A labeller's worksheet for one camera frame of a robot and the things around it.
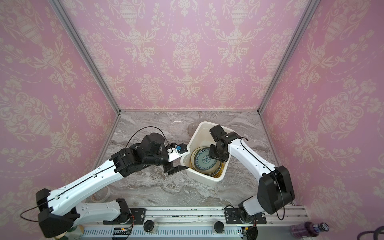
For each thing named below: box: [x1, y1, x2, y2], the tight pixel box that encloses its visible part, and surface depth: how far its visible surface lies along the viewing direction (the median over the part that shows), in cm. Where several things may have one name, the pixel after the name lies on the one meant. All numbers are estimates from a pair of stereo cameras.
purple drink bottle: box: [290, 221, 330, 238], surface depth 61 cm
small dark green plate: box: [194, 147, 218, 171], surface depth 87 cm
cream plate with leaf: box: [190, 146, 223, 177], surface depth 86 cm
